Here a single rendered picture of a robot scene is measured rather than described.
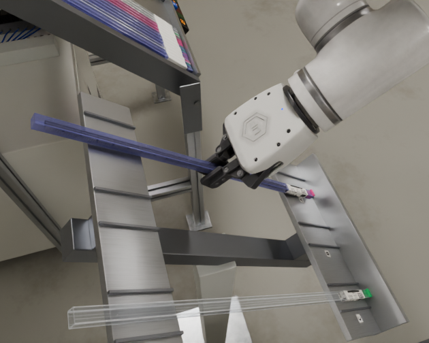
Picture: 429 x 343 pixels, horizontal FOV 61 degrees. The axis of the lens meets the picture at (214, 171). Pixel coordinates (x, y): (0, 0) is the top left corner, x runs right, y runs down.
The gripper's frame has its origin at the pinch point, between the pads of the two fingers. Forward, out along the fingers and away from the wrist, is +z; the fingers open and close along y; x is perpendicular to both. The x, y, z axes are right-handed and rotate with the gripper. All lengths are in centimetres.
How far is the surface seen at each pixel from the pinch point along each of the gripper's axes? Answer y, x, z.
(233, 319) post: 4, 74, 52
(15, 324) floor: -17, 28, 109
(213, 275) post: 11.5, 5.7, 9.2
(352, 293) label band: 19.4, 21.5, -4.4
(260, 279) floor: -7, 83, 41
